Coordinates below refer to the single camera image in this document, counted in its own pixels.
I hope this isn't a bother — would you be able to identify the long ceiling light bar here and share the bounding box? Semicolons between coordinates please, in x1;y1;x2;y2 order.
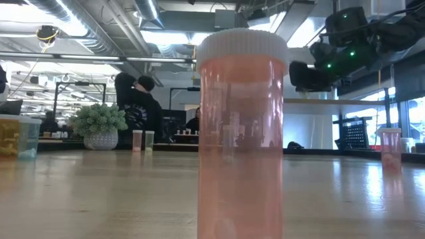
0;51;197;64

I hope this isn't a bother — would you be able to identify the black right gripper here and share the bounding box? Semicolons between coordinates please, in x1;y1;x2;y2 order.
288;41;366;93

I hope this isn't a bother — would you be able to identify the wooden shelf with black frame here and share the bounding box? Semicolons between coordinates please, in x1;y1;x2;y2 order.
283;86;392;159

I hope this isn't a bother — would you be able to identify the black monitor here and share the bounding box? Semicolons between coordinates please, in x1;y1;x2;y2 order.
0;99;23;116

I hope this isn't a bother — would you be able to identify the white plastic tub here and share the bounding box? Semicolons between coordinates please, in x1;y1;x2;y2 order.
400;137;415;153

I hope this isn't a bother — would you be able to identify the small pink medicine bottle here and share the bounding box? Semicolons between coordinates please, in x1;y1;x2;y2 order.
131;129;143;153

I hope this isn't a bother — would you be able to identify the black metal frame stand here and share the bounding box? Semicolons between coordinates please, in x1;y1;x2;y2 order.
169;86;200;110
52;82;108;133

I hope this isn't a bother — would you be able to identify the person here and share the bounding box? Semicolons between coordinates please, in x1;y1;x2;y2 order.
185;106;202;134
41;111;60;133
114;72;164;150

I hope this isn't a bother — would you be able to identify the large orange medicine bottle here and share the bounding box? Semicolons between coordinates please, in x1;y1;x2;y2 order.
0;114;21;157

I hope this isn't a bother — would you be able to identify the green plant in white pot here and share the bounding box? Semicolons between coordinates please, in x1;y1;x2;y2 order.
68;102;129;151

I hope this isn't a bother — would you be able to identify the black perforated metal rack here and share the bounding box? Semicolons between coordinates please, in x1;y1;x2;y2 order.
333;116;373;151

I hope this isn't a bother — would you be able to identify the small green medicine bottle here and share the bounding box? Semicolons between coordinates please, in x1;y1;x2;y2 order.
144;130;155;153

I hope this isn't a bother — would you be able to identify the black yellow ceiling cable reel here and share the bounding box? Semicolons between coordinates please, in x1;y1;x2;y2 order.
35;25;60;44

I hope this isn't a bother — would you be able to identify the teal medicine bottle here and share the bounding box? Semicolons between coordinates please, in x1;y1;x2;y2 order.
17;118;43;161

